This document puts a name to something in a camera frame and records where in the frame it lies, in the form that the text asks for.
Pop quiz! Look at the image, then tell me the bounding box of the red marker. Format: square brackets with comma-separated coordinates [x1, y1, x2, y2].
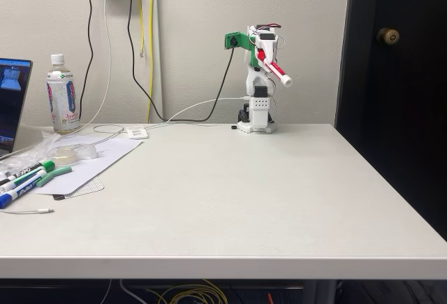
[256, 49, 293, 87]

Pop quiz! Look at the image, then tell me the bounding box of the green cap Expo marker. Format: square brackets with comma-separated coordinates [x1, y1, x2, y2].
[0, 160, 56, 183]

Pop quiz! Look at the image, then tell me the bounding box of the black cap Expo marker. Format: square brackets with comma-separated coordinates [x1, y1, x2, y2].
[0, 169, 48, 195]

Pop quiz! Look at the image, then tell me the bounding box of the blue cap Expo marker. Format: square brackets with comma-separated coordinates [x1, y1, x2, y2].
[0, 182, 38, 209]

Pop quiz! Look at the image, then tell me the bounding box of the brass door knob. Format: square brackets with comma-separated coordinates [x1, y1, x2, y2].
[376, 27, 401, 45]

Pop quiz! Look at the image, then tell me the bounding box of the dark door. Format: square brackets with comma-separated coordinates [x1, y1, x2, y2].
[334, 0, 447, 242]

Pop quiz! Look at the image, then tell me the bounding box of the white adapter hub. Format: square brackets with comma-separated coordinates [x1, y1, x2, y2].
[125, 126, 149, 140]

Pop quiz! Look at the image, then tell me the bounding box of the white paper sheet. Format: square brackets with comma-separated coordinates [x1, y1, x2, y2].
[33, 138, 144, 196]

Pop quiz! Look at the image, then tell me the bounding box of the clear plastic drink bottle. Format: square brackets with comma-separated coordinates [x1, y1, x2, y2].
[45, 54, 81, 135]

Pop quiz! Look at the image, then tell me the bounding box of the clear tape dispenser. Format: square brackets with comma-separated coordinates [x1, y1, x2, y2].
[47, 144, 99, 164]

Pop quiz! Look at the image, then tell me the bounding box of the white mesh mat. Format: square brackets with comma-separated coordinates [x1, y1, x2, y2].
[52, 177, 105, 201]

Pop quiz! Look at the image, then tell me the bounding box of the clear plastic bag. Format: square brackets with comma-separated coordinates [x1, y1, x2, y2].
[0, 131, 62, 179]

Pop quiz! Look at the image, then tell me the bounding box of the mint green plastic tool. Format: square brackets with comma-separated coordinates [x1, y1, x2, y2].
[36, 166, 73, 189]

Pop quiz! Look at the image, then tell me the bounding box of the grey table leg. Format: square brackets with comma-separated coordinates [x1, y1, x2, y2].
[303, 279, 338, 304]

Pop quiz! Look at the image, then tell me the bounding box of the grey laptop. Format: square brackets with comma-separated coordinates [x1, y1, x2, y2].
[0, 58, 34, 154]

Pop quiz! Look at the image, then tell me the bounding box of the black camera cable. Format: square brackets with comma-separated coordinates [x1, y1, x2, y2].
[127, 0, 235, 124]

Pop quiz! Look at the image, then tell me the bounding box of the thin yellow network cable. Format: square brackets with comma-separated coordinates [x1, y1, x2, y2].
[135, 0, 145, 58]

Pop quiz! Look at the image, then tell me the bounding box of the white charger cable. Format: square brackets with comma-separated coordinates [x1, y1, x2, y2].
[0, 0, 126, 161]

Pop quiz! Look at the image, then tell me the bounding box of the black power cable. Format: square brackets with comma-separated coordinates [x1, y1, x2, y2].
[77, 0, 95, 131]

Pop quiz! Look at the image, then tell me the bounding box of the yellow cable bundle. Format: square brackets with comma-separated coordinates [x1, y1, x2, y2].
[145, 281, 230, 304]

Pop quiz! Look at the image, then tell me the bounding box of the white cable under table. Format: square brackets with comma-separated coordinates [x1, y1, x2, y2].
[119, 279, 144, 304]

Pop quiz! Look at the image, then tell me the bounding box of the white lightning cable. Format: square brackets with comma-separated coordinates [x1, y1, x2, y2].
[0, 208, 55, 215]

